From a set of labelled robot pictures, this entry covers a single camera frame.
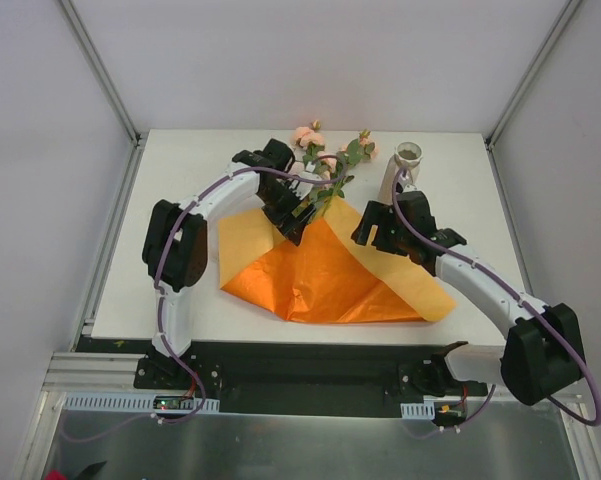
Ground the pink flower bouquet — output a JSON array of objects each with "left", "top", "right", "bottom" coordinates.
[{"left": 289, "top": 120, "right": 378, "bottom": 221}]

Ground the orange wrapping paper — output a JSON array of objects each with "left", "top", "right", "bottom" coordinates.
[{"left": 217, "top": 199, "right": 456, "bottom": 325}]

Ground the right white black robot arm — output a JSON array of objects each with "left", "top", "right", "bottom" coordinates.
[{"left": 351, "top": 190, "right": 589, "bottom": 406}]

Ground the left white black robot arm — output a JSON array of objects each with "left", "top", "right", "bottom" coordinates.
[{"left": 141, "top": 139, "right": 323, "bottom": 389}]

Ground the beige ribbed vase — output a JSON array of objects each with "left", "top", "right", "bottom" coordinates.
[{"left": 377, "top": 142, "right": 423, "bottom": 204}]

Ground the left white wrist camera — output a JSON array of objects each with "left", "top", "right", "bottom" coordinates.
[{"left": 289, "top": 172, "right": 324, "bottom": 200}]

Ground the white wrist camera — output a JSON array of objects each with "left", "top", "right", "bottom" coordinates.
[
  {"left": 395, "top": 180, "right": 418, "bottom": 194},
  {"left": 289, "top": 172, "right": 324, "bottom": 200}
]

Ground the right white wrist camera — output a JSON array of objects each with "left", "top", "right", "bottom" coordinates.
[{"left": 395, "top": 180, "right": 418, "bottom": 194}]

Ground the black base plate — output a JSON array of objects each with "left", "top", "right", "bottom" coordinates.
[{"left": 77, "top": 337, "right": 492, "bottom": 425}]

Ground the left aluminium frame post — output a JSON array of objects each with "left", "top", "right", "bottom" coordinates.
[{"left": 55, "top": 0, "right": 144, "bottom": 147}]

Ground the aluminium frame post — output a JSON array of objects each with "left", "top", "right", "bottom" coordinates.
[
  {"left": 485, "top": 0, "right": 584, "bottom": 152},
  {"left": 55, "top": 0, "right": 144, "bottom": 147}
]

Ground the right white cable duct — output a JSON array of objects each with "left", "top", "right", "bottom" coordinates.
[{"left": 400, "top": 400, "right": 436, "bottom": 421}]

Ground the white cable duct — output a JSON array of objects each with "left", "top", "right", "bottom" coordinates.
[
  {"left": 400, "top": 400, "right": 436, "bottom": 421},
  {"left": 64, "top": 392, "right": 220, "bottom": 415}
]

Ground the right aluminium frame post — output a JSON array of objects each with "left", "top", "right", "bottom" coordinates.
[{"left": 485, "top": 0, "right": 584, "bottom": 152}]

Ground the aluminium front rail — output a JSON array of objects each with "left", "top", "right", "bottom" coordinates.
[{"left": 41, "top": 351, "right": 581, "bottom": 402}]

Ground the left white cable duct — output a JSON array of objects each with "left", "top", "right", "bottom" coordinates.
[{"left": 64, "top": 392, "right": 220, "bottom": 415}]

